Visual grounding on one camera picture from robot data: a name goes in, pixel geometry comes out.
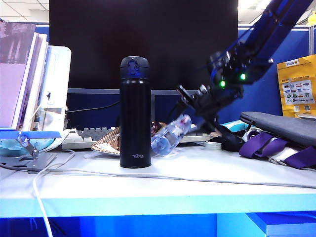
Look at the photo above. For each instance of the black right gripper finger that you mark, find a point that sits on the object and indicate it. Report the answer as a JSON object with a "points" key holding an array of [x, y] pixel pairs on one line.
{"points": [[187, 95], [209, 123]]}

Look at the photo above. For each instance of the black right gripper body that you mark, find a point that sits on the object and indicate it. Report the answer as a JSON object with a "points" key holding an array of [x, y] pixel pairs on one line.
{"points": [[217, 98]]}

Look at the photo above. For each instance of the clear mineral water bottle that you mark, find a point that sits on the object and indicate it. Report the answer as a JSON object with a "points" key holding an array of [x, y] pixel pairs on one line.
{"points": [[168, 138]]}

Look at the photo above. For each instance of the black Thermos flask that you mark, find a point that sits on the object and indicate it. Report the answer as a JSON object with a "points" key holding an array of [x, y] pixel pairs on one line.
{"points": [[135, 111]]}

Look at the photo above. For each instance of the black cloth pouch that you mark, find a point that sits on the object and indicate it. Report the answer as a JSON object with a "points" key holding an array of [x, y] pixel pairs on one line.
{"points": [[227, 140]]}

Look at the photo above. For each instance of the teal flat package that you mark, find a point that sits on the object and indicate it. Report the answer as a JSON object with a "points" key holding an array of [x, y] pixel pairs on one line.
{"points": [[234, 125]]}

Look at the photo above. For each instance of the grey laptop sleeve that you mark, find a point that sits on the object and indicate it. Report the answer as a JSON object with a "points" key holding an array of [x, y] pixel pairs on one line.
{"points": [[276, 123]]}

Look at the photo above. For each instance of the black computer monitor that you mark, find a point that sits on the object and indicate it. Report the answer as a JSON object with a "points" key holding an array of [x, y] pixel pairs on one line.
{"points": [[148, 37]]}

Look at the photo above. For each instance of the yellow paper bag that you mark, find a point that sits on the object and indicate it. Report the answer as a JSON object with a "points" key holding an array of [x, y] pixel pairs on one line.
{"points": [[296, 84]]}

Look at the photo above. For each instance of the brown glossy object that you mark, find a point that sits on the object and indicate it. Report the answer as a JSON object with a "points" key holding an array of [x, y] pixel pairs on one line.
{"points": [[108, 144]]}

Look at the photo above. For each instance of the white computer keyboard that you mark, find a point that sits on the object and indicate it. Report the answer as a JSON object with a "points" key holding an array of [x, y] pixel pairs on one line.
{"points": [[76, 140]]}

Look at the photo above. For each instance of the blue storage cabinet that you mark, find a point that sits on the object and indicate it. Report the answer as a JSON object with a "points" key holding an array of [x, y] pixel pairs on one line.
{"points": [[284, 225]]}

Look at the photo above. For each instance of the silver metal book stand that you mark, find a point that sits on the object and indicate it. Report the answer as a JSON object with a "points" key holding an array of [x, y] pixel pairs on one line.
{"points": [[59, 74]]}

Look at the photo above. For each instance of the white thick book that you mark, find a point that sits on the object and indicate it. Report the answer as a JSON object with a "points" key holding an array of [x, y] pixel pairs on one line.
{"points": [[40, 64]]}

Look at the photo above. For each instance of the pink book with barcode label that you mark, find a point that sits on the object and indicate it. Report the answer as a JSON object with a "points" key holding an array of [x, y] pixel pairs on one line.
{"points": [[14, 86]]}

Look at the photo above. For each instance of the teal rounded object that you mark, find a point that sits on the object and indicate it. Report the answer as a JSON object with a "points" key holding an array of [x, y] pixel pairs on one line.
{"points": [[14, 145]]}

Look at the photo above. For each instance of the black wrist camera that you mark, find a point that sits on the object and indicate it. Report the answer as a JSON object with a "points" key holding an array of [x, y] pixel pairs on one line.
{"points": [[227, 64]]}

